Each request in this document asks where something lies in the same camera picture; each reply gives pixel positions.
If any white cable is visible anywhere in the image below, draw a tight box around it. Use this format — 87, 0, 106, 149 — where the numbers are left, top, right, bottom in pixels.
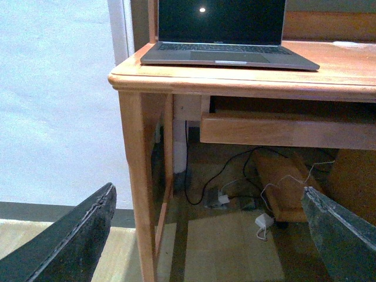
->
256, 160, 335, 242

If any wooden desk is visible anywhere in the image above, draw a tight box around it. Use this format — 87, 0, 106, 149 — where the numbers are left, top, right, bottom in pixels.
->
108, 1, 375, 281

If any black cable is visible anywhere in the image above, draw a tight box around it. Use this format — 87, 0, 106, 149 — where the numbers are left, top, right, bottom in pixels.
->
184, 120, 283, 206

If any grey laptop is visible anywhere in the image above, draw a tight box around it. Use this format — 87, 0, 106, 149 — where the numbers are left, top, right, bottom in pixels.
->
140, 0, 320, 71

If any white power adapter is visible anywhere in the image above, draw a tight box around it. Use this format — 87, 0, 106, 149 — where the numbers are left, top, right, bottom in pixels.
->
255, 213, 274, 230

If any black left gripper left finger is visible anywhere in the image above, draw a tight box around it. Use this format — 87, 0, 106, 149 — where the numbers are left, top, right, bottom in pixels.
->
1, 183, 117, 281

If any wooden rolling stand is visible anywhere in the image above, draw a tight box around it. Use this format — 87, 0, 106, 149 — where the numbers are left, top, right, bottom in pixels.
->
253, 152, 324, 222

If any white plug on power strip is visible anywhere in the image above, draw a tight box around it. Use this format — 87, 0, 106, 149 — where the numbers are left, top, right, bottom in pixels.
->
218, 194, 230, 204

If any wooden keyboard tray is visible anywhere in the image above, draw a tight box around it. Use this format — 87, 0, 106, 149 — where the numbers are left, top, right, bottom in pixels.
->
200, 96, 375, 150

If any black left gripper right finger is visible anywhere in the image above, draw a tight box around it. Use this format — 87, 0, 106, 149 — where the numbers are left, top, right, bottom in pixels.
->
301, 187, 375, 281

